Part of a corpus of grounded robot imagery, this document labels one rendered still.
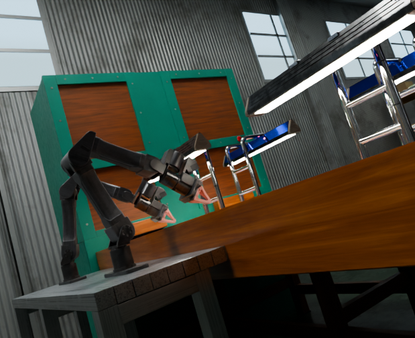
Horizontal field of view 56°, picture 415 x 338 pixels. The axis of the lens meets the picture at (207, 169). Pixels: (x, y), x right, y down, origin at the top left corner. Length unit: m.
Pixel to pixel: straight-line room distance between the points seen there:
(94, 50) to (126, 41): 0.44
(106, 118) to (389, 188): 1.93
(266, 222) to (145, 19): 4.56
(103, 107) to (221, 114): 0.85
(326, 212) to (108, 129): 1.78
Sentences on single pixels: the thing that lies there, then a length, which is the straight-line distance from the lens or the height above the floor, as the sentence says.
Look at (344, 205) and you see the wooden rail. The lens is 0.74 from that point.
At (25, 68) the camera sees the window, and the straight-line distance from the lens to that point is 4.34.
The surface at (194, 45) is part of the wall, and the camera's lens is 5.47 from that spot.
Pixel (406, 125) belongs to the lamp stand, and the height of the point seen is 0.84.
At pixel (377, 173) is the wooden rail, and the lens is 0.69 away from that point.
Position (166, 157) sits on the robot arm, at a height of 1.00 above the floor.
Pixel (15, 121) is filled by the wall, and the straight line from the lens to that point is 4.10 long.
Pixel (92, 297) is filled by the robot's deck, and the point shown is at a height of 0.66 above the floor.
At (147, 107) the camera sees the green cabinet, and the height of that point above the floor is 1.55.
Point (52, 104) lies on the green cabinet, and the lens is 2.34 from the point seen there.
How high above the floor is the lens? 0.74
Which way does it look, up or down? 8 degrees up
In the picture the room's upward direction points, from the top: 17 degrees counter-clockwise
